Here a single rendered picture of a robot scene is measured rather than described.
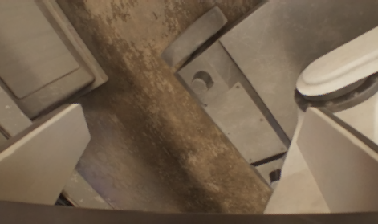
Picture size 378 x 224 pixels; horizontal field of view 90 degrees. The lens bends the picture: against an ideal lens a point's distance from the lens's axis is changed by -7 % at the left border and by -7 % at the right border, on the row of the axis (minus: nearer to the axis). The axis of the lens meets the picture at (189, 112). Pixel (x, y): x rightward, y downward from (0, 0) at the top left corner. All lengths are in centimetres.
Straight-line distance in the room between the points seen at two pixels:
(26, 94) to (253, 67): 66
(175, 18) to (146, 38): 13
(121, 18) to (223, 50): 43
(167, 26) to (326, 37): 45
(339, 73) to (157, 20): 55
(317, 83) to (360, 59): 6
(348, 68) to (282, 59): 17
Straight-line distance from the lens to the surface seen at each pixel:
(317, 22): 49
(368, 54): 37
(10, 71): 78
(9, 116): 59
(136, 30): 77
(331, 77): 36
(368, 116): 33
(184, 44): 48
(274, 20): 48
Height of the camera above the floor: 64
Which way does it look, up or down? 52 degrees down
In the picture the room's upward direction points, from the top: 150 degrees counter-clockwise
